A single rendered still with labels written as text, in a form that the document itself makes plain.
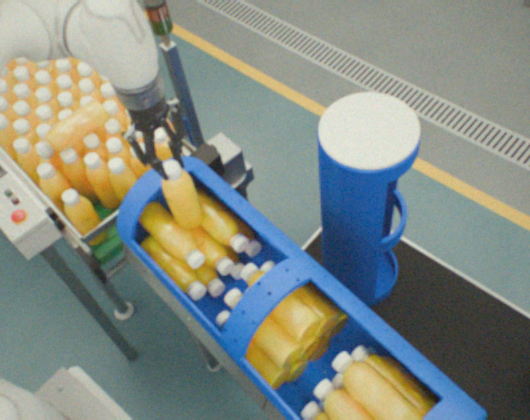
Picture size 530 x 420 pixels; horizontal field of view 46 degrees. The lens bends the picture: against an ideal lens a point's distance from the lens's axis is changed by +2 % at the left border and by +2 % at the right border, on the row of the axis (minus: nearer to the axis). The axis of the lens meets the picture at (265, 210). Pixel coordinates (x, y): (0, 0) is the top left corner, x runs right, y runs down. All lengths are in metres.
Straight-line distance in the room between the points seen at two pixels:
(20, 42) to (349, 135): 0.94
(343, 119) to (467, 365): 1.06
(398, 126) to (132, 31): 0.93
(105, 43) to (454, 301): 1.79
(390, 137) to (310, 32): 1.96
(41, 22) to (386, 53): 2.58
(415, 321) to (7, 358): 1.65
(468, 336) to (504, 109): 1.28
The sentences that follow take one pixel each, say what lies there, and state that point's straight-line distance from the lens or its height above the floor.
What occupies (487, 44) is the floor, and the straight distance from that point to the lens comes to 3.58.
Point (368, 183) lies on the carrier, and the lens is 1.72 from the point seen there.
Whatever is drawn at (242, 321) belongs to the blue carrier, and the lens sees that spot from 1.28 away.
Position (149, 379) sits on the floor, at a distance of 2.59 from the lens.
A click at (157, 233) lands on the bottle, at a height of 1.14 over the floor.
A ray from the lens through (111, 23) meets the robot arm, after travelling 1.02.
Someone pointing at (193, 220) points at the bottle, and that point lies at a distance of 1.46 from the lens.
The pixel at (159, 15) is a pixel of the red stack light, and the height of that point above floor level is 1.23.
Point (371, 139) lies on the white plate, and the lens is 1.73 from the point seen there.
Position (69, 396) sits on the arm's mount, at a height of 1.07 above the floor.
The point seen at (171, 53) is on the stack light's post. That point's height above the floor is 1.08.
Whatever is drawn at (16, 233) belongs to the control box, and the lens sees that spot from 1.68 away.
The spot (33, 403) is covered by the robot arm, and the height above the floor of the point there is 1.30.
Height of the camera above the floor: 2.36
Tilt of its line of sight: 56 degrees down
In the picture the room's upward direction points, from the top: 10 degrees counter-clockwise
